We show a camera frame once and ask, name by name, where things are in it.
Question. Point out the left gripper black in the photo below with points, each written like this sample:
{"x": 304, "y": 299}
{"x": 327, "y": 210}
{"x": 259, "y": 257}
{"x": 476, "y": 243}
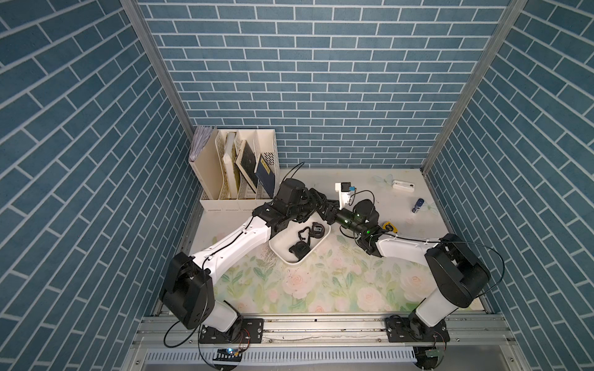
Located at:
{"x": 312, "y": 202}

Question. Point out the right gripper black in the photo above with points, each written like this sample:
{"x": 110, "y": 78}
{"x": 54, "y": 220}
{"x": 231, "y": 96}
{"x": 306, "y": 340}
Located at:
{"x": 334, "y": 212}

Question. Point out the yellow tape measure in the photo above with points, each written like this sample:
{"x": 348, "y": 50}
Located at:
{"x": 388, "y": 226}

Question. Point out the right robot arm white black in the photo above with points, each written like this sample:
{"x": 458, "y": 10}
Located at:
{"x": 458, "y": 273}

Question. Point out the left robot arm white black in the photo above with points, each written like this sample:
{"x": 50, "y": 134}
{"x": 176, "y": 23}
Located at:
{"x": 188, "y": 289}

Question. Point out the round black tape measure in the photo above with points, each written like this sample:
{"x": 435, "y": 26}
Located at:
{"x": 315, "y": 231}

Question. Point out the white storage tray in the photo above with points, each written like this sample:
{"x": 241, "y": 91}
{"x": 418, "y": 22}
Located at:
{"x": 285, "y": 239}

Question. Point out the white rectangular box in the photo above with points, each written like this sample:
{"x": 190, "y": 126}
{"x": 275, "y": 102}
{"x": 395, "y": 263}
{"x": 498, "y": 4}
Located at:
{"x": 403, "y": 186}

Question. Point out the blue cover book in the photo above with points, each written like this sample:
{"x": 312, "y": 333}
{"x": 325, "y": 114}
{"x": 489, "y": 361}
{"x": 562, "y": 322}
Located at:
{"x": 266, "y": 176}

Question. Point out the white plastic file organizer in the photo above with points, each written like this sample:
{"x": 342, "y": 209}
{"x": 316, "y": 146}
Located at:
{"x": 263, "y": 142}

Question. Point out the black cover book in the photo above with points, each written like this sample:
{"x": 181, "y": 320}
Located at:
{"x": 246, "y": 162}

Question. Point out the floral table mat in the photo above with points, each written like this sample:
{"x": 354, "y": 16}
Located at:
{"x": 336, "y": 277}

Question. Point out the white and yellow book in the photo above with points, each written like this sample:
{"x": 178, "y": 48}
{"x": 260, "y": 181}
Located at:
{"x": 229, "y": 163}

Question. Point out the small blue bottle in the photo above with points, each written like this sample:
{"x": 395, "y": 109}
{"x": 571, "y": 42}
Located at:
{"x": 418, "y": 205}

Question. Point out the beige file folder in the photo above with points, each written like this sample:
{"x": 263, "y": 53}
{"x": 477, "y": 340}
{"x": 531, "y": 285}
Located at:
{"x": 205, "y": 161}

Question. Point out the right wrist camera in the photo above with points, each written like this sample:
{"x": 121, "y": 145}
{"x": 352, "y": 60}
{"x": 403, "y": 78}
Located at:
{"x": 345, "y": 192}

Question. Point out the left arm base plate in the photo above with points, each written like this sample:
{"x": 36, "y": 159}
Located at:
{"x": 236, "y": 331}

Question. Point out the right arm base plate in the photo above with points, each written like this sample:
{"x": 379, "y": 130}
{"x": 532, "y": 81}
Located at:
{"x": 413, "y": 330}

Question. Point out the aluminium mounting rail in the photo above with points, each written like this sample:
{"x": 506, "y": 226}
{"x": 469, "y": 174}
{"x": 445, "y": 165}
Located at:
{"x": 467, "y": 341}

